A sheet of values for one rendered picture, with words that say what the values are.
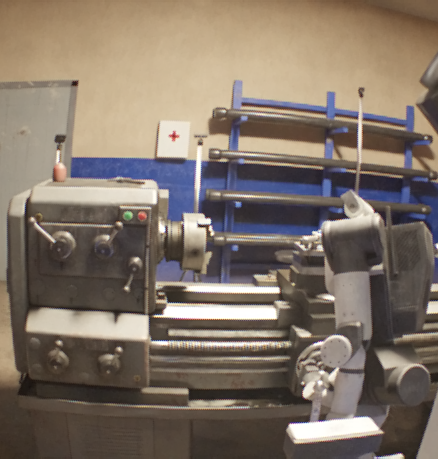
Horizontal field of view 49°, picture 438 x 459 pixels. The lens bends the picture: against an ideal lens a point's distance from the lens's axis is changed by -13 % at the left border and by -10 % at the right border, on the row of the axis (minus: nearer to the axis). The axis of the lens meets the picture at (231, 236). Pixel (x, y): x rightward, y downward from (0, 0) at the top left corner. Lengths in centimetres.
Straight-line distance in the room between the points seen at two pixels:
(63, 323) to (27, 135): 353
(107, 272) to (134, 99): 341
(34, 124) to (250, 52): 237
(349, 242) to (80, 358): 124
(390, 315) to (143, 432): 137
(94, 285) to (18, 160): 345
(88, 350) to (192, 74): 378
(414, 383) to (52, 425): 165
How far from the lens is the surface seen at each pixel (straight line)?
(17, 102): 547
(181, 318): 218
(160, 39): 541
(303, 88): 557
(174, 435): 238
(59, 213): 208
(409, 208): 569
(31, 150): 540
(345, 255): 124
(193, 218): 228
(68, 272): 211
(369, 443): 89
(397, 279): 138
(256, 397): 245
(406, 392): 130
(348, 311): 123
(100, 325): 209
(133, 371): 211
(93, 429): 238
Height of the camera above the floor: 153
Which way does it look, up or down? 10 degrees down
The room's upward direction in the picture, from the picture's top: 4 degrees clockwise
